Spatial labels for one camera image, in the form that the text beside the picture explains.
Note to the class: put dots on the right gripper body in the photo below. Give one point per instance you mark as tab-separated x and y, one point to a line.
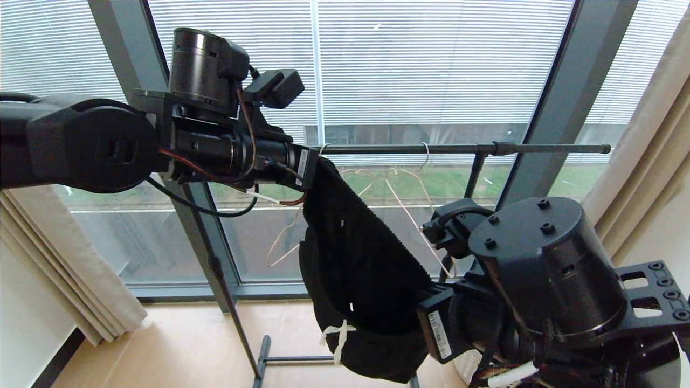
463	323

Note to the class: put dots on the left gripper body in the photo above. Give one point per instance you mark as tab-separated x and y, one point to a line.
215	151

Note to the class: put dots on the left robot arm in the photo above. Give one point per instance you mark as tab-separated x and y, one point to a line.
81	140

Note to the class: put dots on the white laundry basket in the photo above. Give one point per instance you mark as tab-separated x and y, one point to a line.
464	372

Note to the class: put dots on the pink clothes hanger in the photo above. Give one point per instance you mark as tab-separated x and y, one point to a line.
284	255
415	223

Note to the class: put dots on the black clothes rack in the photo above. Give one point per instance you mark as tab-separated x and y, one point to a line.
431	149

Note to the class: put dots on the beige curtain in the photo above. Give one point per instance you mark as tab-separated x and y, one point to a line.
647	161
64	258

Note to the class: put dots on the window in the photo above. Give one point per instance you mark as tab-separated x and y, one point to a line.
431	64

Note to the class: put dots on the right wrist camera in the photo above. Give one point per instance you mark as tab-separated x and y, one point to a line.
458	231

